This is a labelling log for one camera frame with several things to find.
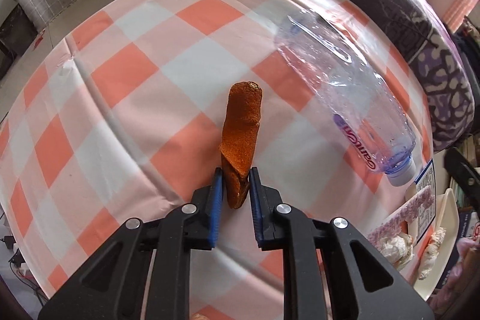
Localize pink patterned strip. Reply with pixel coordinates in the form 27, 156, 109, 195
367, 187, 434, 246

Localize blue printed carton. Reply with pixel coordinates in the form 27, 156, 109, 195
407, 159, 437, 242

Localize pink drawer cabinet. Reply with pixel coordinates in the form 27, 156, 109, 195
442, 0, 479, 28

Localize orange peel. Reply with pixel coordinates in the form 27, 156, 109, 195
218, 81, 263, 210

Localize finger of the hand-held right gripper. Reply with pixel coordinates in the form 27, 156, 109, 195
443, 147, 480, 212

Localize black mesh panel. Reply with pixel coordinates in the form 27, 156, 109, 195
0, 3, 40, 81

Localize orange white checked tablecloth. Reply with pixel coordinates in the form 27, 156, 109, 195
0, 0, 437, 320

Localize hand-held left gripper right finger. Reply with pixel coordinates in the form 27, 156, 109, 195
249, 167, 436, 320

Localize clear plastic bottle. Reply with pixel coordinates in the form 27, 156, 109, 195
274, 14, 418, 187

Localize white tissue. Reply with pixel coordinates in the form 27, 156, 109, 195
379, 232, 415, 272
418, 227, 447, 281

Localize white power strip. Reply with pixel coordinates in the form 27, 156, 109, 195
9, 254, 29, 277

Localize pile of folded clothes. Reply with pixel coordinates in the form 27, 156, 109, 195
450, 20, 480, 81

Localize pale fuzzy clothing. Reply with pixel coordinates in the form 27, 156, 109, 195
437, 235, 480, 306

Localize white plastic trash bin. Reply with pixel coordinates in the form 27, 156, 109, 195
407, 187, 460, 302

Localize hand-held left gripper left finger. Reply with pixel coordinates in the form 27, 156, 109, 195
37, 166, 226, 320

